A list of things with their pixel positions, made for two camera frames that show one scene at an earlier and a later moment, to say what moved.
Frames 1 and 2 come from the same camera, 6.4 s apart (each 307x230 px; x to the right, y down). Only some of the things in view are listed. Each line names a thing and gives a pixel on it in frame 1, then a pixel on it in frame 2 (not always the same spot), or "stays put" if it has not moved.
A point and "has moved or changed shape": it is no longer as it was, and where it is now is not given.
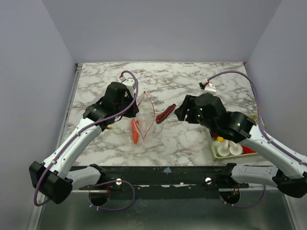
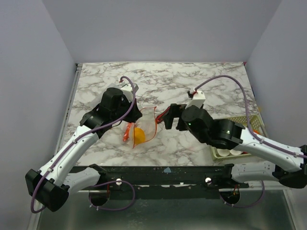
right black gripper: (187, 105) → (174, 113)
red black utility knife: (165, 113) stays put
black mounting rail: (207, 177) stays put
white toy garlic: (221, 148) stays put
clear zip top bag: (144, 117) has moved or changed shape
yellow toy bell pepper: (220, 139) has moved or changed shape
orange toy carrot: (135, 131) → (128, 129)
